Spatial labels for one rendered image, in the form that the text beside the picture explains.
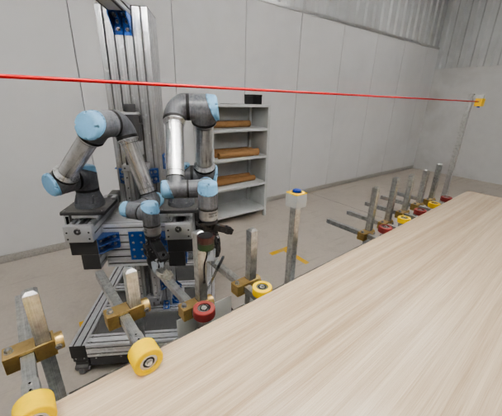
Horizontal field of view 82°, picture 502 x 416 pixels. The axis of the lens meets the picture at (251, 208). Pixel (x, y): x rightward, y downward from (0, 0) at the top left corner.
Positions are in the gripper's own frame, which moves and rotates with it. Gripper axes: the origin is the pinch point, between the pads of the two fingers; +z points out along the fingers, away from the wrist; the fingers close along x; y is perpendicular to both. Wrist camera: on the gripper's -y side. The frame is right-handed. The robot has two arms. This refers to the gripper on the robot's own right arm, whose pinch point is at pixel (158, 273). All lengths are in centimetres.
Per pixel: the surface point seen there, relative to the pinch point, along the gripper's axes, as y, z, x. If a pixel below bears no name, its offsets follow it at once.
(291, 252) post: -35, -9, -53
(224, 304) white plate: -31.3, 5.6, -16.6
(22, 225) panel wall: 233, 47, 49
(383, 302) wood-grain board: -81, -8, -56
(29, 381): -46, -13, 50
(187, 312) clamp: -35.9, -3.5, 3.6
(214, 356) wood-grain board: -62, -8, 8
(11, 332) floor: 115, 83, 69
